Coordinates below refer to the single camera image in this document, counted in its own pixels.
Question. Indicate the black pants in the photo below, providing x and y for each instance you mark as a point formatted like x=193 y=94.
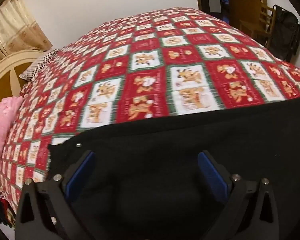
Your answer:
x=165 y=160

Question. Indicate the black bag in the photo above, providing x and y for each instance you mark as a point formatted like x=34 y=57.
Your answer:
x=286 y=32

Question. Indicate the brown wooden door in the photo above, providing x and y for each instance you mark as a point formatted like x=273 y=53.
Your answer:
x=245 y=0

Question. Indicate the beige patterned curtain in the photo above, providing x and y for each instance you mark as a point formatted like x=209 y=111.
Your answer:
x=15 y=27

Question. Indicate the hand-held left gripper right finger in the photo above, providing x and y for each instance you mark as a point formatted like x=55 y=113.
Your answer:
x=212 y=175

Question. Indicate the dark cloth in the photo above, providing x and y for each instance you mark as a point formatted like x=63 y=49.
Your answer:
x=2 y=210

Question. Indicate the red printed checkered blanket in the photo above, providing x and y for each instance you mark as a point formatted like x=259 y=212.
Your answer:
x=150 y=62

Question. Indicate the cream wooden headboard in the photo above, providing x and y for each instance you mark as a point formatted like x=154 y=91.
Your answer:
x=5 y=72

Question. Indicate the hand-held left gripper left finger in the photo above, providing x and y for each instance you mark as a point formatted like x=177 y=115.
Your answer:
x=80 y=177

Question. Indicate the pink fluffy pillow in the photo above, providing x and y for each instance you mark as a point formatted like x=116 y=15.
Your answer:
x=3 y=127

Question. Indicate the striped pillow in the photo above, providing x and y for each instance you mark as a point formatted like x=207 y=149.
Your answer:
x=38 y=63

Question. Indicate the wooden chair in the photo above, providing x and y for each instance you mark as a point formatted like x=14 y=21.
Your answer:
x=261 y=22

